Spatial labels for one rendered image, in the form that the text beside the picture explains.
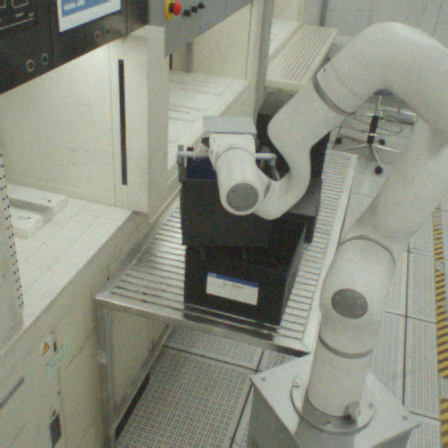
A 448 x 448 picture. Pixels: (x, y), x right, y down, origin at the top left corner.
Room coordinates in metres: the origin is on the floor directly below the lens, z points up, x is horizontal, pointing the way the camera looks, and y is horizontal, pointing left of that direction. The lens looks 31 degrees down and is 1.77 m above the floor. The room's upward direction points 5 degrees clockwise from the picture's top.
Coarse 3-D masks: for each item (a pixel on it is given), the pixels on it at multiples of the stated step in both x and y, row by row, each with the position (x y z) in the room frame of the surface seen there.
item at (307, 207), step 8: (280, 176) 1.84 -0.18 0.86; (312, 184) 1.80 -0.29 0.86; (320, 184) 1.80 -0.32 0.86; (312, 192) 1.74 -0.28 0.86; (320, 192) 1.78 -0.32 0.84; (304, 200) 1.68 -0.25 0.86; (312, 200) 1.68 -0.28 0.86; (296, 208) 1.62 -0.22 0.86; (304, 208) 1.62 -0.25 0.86; (312, 208) 1.63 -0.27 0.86; (280, 216) 1.59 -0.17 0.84; (288, 216) 1.59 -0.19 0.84; (296, 216) 1.58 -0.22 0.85; (304, 216) 1.58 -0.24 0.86; (312, 216) 1.58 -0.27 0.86; (312, 224) 1.58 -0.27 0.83; (312, 232) 1.60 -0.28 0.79; (304, 240) 1.58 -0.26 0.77
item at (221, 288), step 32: (288, 224) 1.42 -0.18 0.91; (192, 256) 1.21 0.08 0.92; (224, 256) 1.44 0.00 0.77; (256, 256) 1.42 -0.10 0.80; (288, 256) 1.42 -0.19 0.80; (192, 288) 1.21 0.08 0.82; (224, 288) 1.19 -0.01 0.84; (256, 288) 1.17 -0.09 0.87; (288, 288) 1.21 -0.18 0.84; (256, 320) 1.17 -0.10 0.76
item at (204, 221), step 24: (216, 120) 1.28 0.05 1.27; (240, 120) 1.29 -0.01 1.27; (264, 168) 1.30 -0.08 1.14; (192, 192) 1.15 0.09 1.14; (216, 192) 1.15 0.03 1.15; (192, 216) 1.15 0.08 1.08; (216, 216) 1.15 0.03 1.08; (240, 216) 1.16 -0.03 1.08; (192, 240) 1.15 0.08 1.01; (216, 240) 1.15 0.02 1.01; (240, 240) 1.16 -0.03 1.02; (264, 240) 1.17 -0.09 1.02
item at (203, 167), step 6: (198, 162) 1.30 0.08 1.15; (204, 162) 1.30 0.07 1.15; (210, 162) 1.30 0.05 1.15; (192, 168) 1.29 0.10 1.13; (198, 168) 1.30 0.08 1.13; (204, 168) 1.30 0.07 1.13; (210, 168) 1.30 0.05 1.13; (192, 174) 1.29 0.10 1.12; (198, 174) 1.29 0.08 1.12; (204, 174) 1.30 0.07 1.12; (210, 174) 1.30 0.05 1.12; (216, 174) 1.30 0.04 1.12
